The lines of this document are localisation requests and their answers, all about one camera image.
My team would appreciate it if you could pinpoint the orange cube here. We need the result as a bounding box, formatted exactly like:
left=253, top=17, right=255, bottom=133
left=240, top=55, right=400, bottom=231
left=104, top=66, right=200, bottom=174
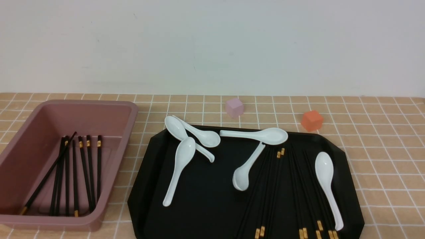
left=301, top=110, right=324, bottom=132

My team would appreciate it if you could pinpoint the pink plastic bin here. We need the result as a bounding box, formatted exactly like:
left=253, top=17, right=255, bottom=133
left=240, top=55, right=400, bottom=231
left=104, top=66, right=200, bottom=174
left=0, top=100, right=138, bottom=231

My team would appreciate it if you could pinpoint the white spoon under left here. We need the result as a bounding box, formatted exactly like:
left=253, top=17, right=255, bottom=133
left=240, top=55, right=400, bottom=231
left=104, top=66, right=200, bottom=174
left=164, top=116, right=214, bottom=163

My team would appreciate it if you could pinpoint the white spoon top left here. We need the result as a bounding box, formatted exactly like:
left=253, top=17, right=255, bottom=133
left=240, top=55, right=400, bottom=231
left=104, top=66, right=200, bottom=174
left=172, top=115, right=221, bottom=148

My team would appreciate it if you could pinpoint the white spoon far left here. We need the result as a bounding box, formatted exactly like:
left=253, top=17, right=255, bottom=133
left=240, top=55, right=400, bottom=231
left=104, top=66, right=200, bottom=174
left=163, top=137, right=196, bottom=207

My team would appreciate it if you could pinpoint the purple cube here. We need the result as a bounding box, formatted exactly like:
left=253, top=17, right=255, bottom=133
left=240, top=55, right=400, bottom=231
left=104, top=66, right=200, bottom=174
left=225, top=98, right=244, bottom=118

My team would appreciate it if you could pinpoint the white spoon top centre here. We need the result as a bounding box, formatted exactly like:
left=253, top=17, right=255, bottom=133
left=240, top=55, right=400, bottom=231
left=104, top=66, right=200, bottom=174
left=219, top=127, right=289, bottom=145

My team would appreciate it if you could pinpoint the black octagonal tray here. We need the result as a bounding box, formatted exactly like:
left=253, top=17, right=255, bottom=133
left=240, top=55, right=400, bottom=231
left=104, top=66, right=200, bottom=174
left=128, top=130, right=365, bottom=239

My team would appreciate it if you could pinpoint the diagonal chopstick in bin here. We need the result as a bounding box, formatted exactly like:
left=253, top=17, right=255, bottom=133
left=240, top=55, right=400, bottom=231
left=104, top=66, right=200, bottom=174
left=19, top=143, right=69, bottom=216

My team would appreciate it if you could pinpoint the white spoon right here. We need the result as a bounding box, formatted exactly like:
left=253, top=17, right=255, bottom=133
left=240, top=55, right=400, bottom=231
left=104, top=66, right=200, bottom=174
left=315, top=152, right=344, bottom=231

